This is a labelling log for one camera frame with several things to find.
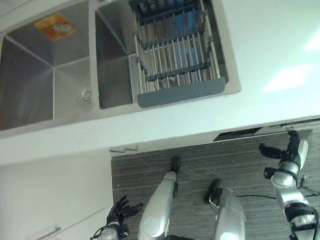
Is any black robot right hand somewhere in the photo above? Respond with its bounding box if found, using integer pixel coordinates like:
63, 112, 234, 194
258, 130, 310, 174

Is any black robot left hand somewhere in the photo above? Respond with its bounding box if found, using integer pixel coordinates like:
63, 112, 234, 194
106, 195, 144, 226

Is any black dishwasher control panel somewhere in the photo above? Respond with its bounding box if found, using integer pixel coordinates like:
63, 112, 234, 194
214, 126, 263, 142

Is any silver robot left leg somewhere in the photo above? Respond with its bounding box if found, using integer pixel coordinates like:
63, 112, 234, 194
138, 156, 183, 240

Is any silver robot leg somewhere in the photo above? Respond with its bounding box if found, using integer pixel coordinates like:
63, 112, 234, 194
138, 156, 183, 240
204, 178, 247, 240

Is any silver robot right leg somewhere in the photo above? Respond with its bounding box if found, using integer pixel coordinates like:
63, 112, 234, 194
204, 178, 247, 240

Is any round sink drain strainer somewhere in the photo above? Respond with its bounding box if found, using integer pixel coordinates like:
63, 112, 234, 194
77, 81, 94, 110

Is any stainless steel double sink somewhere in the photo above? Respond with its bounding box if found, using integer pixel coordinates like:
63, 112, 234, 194
0, 0, 243, 133

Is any blue plate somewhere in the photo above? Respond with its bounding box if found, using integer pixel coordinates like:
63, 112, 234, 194
170, 11, 198, 80

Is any orange sticker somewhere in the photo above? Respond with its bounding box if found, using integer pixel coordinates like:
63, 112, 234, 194
34, 12, 77, 41

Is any dark bowl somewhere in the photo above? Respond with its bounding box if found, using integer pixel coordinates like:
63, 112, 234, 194
137, 0, 162, 15

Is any black cable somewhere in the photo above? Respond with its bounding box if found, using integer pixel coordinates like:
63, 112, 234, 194
234, 192, 279, 200

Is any silver cabinet handle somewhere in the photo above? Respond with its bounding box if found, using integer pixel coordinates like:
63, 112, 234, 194
109, 145, 139, 154

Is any long silver door handle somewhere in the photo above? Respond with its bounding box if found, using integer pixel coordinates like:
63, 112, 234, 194
31, 226, 62, 237

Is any metal dish rack blue-grey handle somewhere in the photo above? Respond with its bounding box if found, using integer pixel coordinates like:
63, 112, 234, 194
128, 0, 227, 109

